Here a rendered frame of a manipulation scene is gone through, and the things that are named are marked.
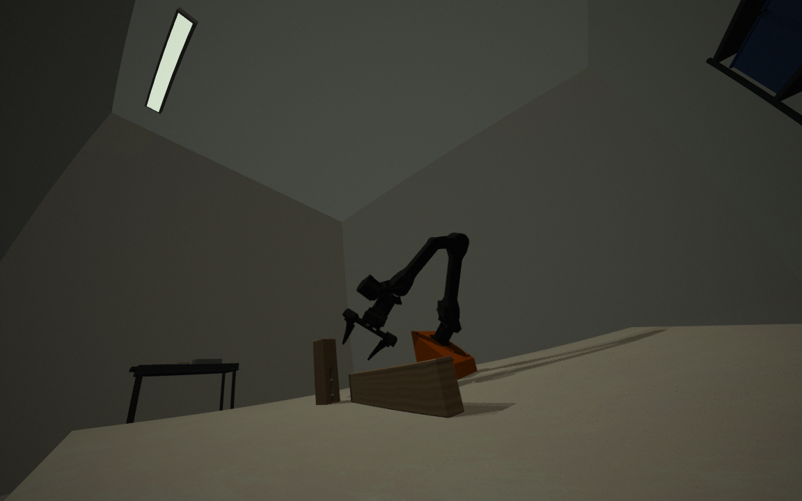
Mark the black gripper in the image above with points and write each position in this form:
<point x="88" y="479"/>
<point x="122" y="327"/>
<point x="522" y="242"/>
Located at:
<point x="351" y="317"/>

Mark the dark brown wooden post with slot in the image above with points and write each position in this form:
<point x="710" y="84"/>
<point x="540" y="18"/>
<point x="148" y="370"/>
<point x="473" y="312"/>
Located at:
<point x="326" y="372"/>

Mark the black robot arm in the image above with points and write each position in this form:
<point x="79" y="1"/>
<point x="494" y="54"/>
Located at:
<point x="448" y="310"/>

